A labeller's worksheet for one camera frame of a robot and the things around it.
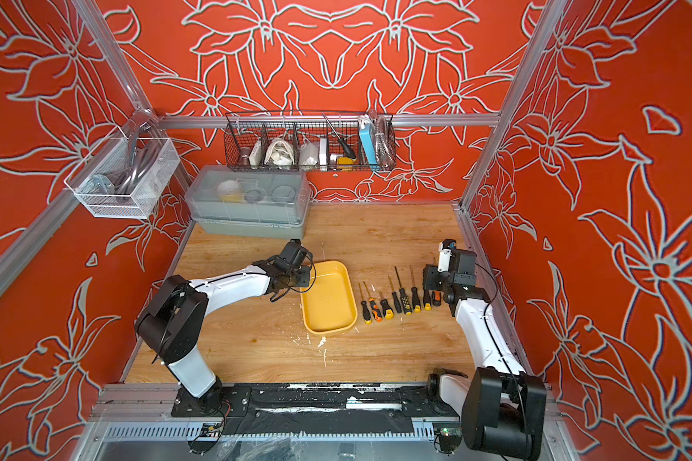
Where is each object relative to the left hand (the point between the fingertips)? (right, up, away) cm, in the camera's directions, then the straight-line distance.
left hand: (305, 272), depth 94 cm
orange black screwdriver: (+43, -8, -4) cm, 44 cm away
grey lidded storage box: (-20, +24, +6) cm, 32 cm away
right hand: (+39, +3, -9) cm, 40 cm away
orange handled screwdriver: (+23, -11, -4) cm, 25 cm away
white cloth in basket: (-8, +39, -4) cm, 40 cm away
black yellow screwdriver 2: (+40, -8, -4) cm, 41 cm away
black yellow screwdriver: (+33, -10, -5) cm, 35 cm away
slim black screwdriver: (+30, -8, -2) cm, 31 cm away
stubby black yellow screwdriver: (+27, -11, -7) cm, 30 cm away
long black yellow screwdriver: (+36, -7, -2) cm, 37 cm away
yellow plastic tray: (+8, -11, -2) cm, 14 cm away
